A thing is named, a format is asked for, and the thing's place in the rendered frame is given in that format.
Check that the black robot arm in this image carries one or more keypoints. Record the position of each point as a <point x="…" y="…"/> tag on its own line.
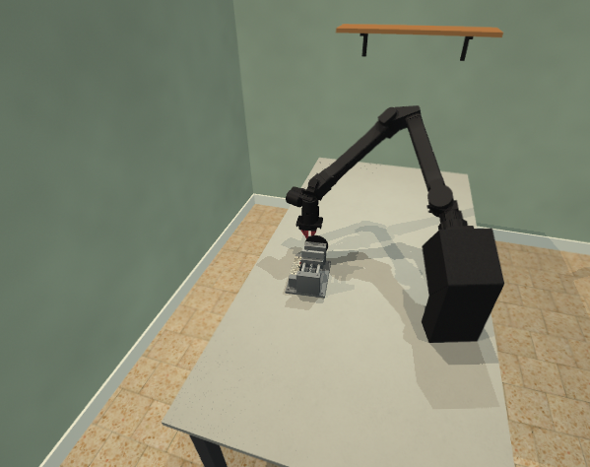
<point x="440" y="197"/>

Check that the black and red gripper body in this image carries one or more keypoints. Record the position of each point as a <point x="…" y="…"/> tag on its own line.
<point x="309" y="222"/>

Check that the grey bench vise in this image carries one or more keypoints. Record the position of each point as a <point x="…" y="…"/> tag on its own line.
<point x="310" y="270"/>

